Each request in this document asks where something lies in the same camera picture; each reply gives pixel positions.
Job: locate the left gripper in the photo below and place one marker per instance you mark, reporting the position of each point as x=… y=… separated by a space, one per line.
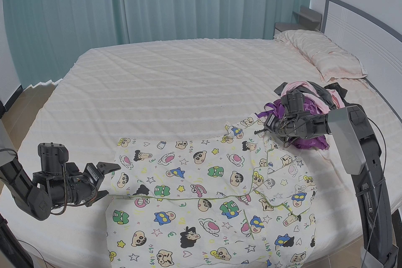
x=78 y=188

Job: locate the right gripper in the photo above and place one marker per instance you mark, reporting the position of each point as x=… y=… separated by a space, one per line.
x=274 y=125

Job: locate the white printed pyjama top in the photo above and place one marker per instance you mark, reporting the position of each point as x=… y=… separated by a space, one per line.
x=194 y=197

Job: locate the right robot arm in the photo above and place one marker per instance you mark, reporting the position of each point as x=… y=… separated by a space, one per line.
x=348 y=141

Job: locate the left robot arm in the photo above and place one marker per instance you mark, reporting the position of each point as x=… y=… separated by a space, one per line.
x=34 y=197

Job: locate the pile of clothes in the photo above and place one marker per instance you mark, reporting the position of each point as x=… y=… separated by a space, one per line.
x=301 y=85

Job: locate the bed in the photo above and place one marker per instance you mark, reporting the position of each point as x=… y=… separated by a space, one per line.
x=157 y=87

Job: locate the purple satin garment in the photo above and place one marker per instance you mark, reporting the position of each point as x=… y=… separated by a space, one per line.
x=309 y=142

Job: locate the pale pink pillow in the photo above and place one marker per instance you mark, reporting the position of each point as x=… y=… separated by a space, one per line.
x=326 y=56

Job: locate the grey bedside table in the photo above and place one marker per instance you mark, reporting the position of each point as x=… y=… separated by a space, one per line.
x=309 y=14

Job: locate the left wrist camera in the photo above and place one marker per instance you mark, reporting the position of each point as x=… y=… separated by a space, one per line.
x=73 y=171

